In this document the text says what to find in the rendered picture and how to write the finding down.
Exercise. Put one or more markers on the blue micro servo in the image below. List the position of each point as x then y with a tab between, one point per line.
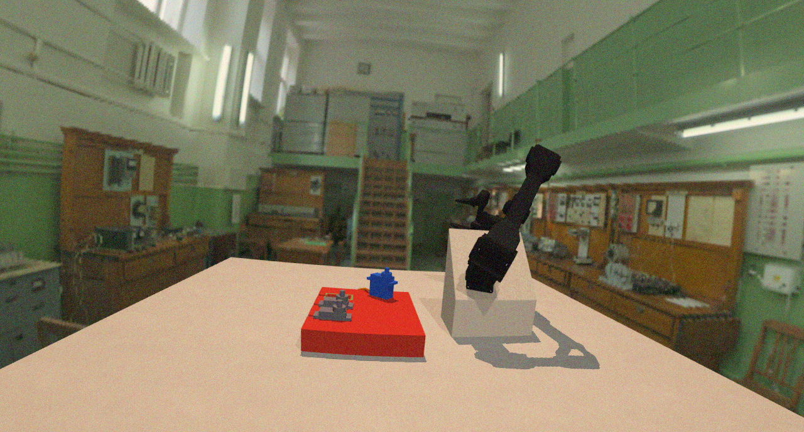
381	284

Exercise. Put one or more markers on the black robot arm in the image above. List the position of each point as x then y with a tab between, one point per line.
493	251

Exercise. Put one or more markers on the red flat plate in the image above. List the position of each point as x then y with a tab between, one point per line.
353	322

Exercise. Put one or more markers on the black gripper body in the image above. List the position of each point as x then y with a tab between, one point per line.
481	202

